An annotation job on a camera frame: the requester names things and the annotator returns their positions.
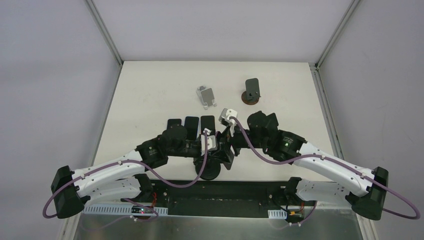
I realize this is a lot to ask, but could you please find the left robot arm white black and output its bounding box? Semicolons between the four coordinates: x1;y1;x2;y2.
42;124;235;219

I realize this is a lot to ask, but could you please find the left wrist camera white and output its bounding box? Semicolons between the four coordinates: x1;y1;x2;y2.
200;128;218;156

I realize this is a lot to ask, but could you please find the phone with lavender case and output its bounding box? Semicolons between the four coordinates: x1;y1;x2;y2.
166;118;182;130

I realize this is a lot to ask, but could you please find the right aluminium frame post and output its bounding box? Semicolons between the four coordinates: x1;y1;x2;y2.
314;0;362;71

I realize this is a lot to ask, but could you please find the left aluminium frame post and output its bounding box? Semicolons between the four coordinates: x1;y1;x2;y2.
84;0;124;69

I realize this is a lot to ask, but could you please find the brown round phone stand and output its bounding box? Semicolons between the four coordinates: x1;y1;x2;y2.
241;78;261;105

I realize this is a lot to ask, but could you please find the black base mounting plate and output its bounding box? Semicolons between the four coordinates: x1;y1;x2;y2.
132;179;314;218

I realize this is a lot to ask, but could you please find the white cable duct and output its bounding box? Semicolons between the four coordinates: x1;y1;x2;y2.
82;203;156;217
267;209;288;220

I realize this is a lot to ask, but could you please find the black pole phone stand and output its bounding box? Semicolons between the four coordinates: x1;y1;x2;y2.
200;161;221;181

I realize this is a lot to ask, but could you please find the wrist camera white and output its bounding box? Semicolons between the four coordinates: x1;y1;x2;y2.
218;108;238;137
200;128;218;156

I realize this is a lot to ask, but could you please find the right white cable duct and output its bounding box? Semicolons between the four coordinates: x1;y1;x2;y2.
267;209;288;220

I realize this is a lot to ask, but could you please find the black wedge phone stand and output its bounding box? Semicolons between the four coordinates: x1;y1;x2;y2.
264;113;279;128

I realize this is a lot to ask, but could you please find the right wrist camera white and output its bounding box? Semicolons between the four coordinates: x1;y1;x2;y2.
218;108;238;137

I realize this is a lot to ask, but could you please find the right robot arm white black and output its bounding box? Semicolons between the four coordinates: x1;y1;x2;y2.
219;108;389;221

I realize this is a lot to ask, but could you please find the left white cable duct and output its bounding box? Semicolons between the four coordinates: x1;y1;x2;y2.
82;203;156;217

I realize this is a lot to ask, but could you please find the phone with beige case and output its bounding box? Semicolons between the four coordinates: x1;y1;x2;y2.
200;115;216;135

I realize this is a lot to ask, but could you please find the white grey phone stand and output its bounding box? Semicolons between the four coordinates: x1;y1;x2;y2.
196;85;217;110

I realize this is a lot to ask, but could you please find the phone with blue case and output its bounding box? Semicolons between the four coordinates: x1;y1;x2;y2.
184;116;200;141

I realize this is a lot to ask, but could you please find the aluminium frame post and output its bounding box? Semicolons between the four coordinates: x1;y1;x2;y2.
84;0;124;69
314;0;362;71

